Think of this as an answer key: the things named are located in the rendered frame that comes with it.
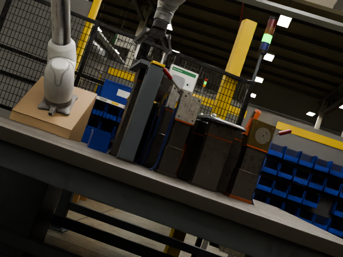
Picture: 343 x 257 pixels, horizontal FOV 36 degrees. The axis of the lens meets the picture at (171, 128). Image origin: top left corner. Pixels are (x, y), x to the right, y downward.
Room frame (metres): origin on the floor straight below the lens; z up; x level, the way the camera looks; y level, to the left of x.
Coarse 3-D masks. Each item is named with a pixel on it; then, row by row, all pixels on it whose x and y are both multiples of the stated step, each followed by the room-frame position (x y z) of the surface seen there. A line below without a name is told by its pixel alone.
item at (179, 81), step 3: (174, 75) 3.61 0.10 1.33; (177, 75) 3.61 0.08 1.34; (174, 78) 3.61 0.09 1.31; (177, 78) 3.61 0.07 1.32; (180, 78) 3.62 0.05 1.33; (183, 78) 3.62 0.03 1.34; (174, 81) 3.61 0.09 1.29; (177, 81) 3.61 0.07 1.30; (180, 81) 3.62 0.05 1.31; (183, 81) 3.62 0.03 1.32; (177, 84) 3.61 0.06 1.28; (180, 84) 3.62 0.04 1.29; (183, 84) 3.62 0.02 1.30; (180, 87) 3.62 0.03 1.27
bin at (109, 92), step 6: (108, 84) 3.63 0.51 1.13; (114, 84) 3.63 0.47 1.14; (120, 84) 3.63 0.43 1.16; (102, 90) 3.63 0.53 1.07; (108, 90) 3.63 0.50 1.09; (114, 90) 3.63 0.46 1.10; (120, 90) 3.63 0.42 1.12; (126, 90) 3.63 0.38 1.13; (102, 96) 3.63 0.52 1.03; (108, 96) 3.63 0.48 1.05; (114, 96) 3.63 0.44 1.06; (120, 96) 3.63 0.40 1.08; (126, 96) 3.63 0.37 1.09; (120, 102) 3.63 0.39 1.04; (126, 102) 3.64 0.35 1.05
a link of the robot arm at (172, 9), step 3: (159, 0) 2.55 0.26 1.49; (159, 3) 2.56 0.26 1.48; (162, 3) 2.54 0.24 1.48; (159, 6) 2.56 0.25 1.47; (162, 6) 2.55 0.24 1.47; (165, 6) 2.54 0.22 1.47; (168, 6) 2.53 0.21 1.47; (177, 6) 2.53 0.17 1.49; (168, 9) 2.55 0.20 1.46; (171, 9) 2.56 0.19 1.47; (174, 9) 2.56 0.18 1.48; (174, 12) 2.59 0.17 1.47
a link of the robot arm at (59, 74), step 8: (48, 64) 2.79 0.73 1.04; (56, 64) 2.79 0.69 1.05; (64, 64) 2.80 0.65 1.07; (48, 72) 2.78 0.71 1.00; (56, 72) 2.77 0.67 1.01; (64, 72) 2.78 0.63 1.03; (72, 72) 2.83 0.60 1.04; (48, 80) 2.80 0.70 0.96; (56, 80) 2.79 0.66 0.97; (64, 80) 2.80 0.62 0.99; (72, 80) 2.84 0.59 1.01; (48, 88) 2.83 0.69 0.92; (56, 88) 2.81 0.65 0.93; (64, 88) 2.83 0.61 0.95; (72, 88) 2.89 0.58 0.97; (48, 96) 2.87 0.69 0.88; (56, 96) 2.85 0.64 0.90; (64, 96) 2.86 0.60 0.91
